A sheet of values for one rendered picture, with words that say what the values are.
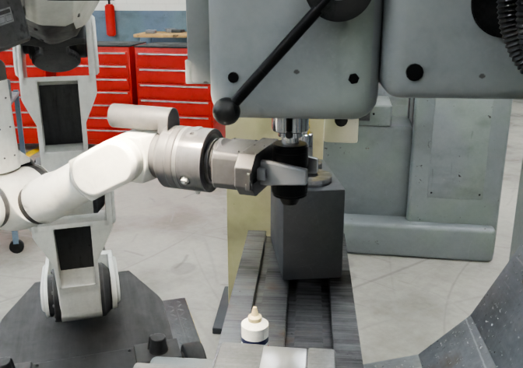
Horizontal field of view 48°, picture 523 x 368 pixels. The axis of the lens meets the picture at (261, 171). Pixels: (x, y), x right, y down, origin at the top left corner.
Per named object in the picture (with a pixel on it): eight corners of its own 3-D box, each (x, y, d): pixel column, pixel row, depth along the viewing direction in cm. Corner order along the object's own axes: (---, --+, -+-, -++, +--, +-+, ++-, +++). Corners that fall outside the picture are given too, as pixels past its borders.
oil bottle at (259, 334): (240, 380, 87) (239, 313, 84) (243, 363, 91) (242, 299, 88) (267, 380, 87) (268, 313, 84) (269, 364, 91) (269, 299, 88)
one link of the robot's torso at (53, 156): (35, 211, 146) (14, 15, 137) (108, 204, 151) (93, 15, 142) (29, 227, 132) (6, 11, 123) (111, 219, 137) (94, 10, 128)
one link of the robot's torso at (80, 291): (45, 296, 167) (22, 152, 140) (118, 287, 172) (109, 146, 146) (44, 339, 154) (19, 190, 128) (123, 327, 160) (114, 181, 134)
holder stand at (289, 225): (282, 281, 117) (282, 184, 111) (269, 237, 138) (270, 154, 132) (342, 278, 118) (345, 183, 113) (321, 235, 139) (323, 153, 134)
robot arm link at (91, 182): (142, 176, 79) (73, 210, 85) (174, 158, 87) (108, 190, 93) (119, 132, 78) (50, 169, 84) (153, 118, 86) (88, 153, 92)
